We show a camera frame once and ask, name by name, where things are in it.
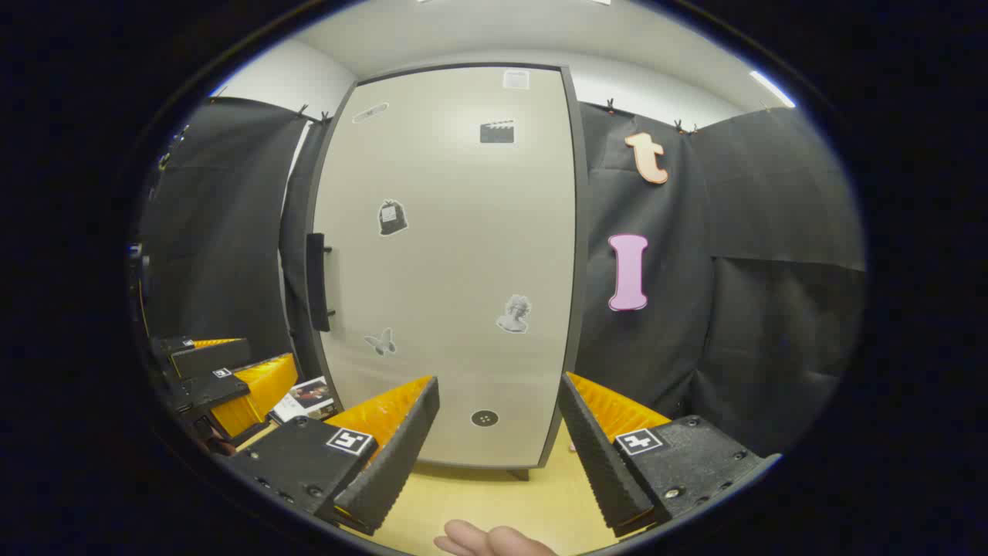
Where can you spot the black backdrop cloth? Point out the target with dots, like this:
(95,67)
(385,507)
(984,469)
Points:
(772,270)

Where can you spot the beige cabinet door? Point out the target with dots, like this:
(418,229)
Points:
(448,270)

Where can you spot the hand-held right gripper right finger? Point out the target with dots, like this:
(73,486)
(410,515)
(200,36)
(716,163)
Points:
(598,463)

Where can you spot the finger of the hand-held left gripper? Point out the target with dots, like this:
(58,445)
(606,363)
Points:
(208,357)
(201,390)

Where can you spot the white portrait book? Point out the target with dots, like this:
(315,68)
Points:
(309,395)

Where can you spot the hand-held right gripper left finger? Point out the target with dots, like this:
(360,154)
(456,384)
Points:
(401,455)

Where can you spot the grey cabinet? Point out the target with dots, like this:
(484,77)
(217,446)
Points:
(583,270)

